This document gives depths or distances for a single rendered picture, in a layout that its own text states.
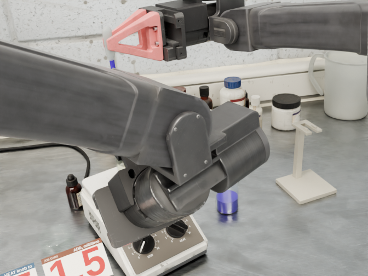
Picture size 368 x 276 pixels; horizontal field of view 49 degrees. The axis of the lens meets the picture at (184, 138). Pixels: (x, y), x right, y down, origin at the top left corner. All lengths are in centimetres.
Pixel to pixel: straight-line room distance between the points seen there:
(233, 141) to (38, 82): 19
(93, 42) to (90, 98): 80
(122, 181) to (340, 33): 29
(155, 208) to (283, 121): 68
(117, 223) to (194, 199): 12
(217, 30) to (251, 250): 34
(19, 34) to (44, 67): 84
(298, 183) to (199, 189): 47
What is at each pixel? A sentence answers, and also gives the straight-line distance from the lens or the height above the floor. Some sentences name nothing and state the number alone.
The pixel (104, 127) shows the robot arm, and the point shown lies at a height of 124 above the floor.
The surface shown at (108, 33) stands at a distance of 58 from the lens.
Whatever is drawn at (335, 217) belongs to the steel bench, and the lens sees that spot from 75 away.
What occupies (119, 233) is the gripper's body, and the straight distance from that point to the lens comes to 44.
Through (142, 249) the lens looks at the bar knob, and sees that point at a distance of 60.
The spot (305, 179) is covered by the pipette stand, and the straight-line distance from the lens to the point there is 82.
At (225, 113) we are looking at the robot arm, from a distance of 38.
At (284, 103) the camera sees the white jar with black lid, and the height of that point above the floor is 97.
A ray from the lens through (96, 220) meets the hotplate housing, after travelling 67.
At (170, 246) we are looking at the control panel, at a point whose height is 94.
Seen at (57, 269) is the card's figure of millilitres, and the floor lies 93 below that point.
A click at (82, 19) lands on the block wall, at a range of 105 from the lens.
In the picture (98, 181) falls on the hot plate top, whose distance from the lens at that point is 69.
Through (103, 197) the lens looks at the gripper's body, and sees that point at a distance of 44.
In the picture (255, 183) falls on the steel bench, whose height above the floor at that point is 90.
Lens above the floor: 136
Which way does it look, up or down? 28 degrees down
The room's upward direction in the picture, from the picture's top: 4 degrees counter-clockwise
